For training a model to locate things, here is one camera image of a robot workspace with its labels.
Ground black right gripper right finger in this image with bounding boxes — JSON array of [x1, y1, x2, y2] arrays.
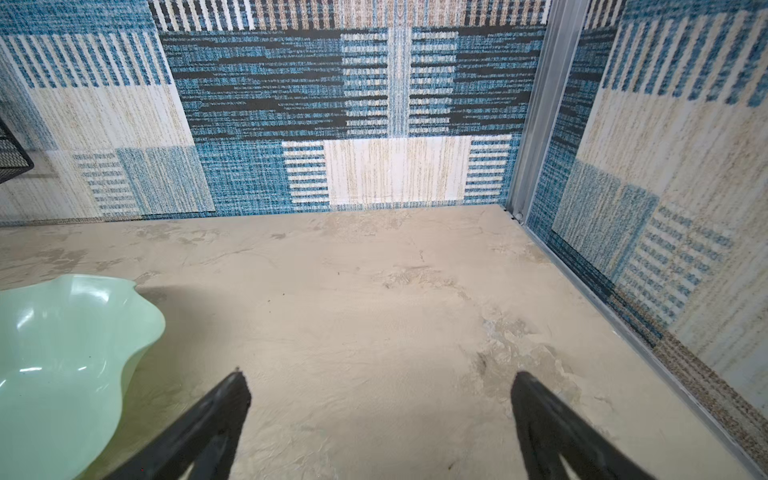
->
[[510, 371, 652, 479]]

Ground mint green wavy fruit bowl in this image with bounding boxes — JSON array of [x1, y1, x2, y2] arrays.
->
[[1, 274, 166, 479]]

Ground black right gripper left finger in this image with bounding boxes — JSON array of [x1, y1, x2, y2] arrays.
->
[[107, 370, 252, 479]]

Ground black wire mesh shelf rack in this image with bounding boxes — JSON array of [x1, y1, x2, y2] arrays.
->
[[0, 120, 34, 183]]

